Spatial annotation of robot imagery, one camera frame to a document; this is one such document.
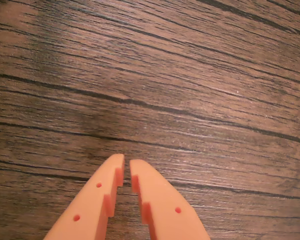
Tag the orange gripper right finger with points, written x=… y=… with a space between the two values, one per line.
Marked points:
x=165 y=212

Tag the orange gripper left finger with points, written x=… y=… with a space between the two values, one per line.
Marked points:
x=90 y=205

